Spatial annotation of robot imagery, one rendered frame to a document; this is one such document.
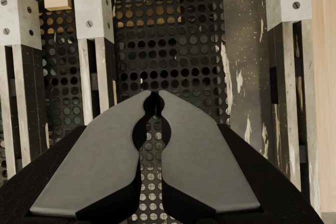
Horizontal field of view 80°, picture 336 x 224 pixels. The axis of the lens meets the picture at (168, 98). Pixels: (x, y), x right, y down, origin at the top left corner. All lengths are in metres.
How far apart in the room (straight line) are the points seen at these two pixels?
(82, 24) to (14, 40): 0.16
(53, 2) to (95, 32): 0.17
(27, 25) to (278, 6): 0.57
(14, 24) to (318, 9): 0.69
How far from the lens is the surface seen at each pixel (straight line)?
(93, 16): 0.50
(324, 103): 0.59
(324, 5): 0.62
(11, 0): 0.61
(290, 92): 0.49
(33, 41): 0.61
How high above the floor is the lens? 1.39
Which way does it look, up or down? 34 degrees down
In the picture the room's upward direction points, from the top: 179 degrees clockwise
